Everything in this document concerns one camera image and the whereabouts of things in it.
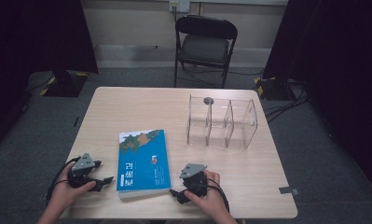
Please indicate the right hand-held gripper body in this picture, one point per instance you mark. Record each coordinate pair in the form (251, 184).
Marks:
(193, 169)

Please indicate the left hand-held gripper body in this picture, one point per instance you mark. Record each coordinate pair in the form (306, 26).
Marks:
(82, 164)

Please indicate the blue book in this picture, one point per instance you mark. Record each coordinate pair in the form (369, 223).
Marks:
(143, 165)

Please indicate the clear acrylic book rack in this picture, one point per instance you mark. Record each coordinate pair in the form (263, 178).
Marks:
(221, 124)

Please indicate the person's right hand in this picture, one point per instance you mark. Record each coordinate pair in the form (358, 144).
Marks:
(213, 202)

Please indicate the person's left hand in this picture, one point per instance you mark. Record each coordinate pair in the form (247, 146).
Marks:
(62, 193)

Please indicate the grey round disc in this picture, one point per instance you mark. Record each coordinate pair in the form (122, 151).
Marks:
(208, 100)

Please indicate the black stand base striped tape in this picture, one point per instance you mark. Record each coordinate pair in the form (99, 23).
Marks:
(65, 85)
(273, 88)

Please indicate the grey tape strip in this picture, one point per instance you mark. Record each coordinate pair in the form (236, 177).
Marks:
(287, 190)

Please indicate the black folding chair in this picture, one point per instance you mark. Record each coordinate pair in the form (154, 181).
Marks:
(205, 46)

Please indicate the dark curtain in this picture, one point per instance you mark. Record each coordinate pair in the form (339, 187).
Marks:
(34, 46)
(339, 62)

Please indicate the white wall socket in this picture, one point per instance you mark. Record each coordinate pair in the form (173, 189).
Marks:
(179, 5)

